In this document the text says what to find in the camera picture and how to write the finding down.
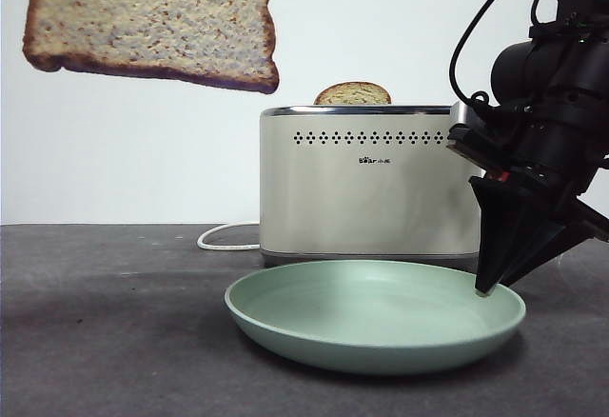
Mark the pale green round plate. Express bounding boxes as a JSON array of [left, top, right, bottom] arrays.
[[224, 259, 528, 374]]

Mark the brown-crust bread slice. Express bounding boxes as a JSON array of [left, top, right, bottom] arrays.
[[22, 0, 281, 94], [313, 82, 393, 106]]

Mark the cream two-slot toaster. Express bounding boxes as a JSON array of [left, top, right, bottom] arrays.
[[259, 104, 481, 268]]

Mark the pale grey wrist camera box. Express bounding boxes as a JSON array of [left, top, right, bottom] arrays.
[[445, 101, 508, 178]]

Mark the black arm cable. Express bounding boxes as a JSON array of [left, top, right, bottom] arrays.
[[449, 0, 529, 109]]

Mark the white power cable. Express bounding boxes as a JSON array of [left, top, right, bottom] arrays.
[[197, 223, 262, 251]]

